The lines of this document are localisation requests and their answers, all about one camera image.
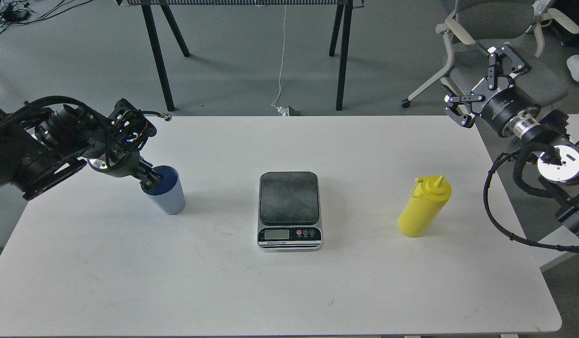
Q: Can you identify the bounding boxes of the black floor cables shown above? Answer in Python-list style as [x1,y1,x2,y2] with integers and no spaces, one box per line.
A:
[0,0,90,42]

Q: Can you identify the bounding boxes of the black legged background table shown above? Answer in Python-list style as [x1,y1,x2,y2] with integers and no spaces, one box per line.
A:
[115,0,365,112]

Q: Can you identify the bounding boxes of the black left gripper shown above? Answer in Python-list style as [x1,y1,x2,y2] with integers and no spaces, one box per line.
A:
[87,98,162,191]

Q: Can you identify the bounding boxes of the white hanging cable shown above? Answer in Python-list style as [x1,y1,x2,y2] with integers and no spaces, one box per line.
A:
[271,5,288,113]

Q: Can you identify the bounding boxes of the grey office chair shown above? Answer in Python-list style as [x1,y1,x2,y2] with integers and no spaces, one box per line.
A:
[401,0,579,108]

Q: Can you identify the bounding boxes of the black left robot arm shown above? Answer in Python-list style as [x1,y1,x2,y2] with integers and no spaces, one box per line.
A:
[0,96,171,201]

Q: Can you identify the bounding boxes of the yellow squeeze bottle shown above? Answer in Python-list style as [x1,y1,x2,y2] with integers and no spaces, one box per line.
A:
[397,175,452,238]

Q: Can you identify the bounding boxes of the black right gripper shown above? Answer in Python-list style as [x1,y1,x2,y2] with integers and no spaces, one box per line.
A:
[443,45,540,137]

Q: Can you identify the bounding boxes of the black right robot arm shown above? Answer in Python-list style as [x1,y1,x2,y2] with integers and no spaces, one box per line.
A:
[442,45,579,254]

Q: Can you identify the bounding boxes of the black digital kitchen scale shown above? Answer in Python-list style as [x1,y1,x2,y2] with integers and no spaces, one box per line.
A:
[256,171,323,252]

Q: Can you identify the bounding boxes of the blue plastic cup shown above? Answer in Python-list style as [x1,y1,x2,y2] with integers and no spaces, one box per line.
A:
[141,165,186,215]

